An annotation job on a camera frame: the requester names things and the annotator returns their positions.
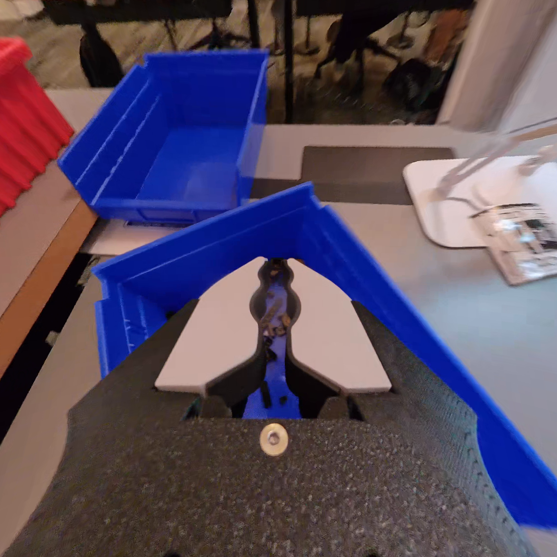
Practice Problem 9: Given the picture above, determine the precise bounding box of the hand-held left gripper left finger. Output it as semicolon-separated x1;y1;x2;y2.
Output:
155;257;266;397

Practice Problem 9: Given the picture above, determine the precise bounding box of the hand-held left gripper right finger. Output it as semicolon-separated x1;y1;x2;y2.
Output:
286;257;392;399

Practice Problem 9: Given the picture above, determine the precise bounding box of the blue plastic bin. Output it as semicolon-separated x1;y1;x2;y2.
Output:
57;48;271;226
92;181;557;531

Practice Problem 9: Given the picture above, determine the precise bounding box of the white booklet stand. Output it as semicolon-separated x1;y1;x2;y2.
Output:
402;120;557;250

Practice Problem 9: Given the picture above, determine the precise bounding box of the red plastic bin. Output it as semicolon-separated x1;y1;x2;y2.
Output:
0;37;77;218

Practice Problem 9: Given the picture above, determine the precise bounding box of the pile of lego parts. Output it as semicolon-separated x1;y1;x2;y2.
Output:
260;261;295;410

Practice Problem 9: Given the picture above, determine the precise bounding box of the sticker sheet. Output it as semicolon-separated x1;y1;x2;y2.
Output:
475;202;557;287

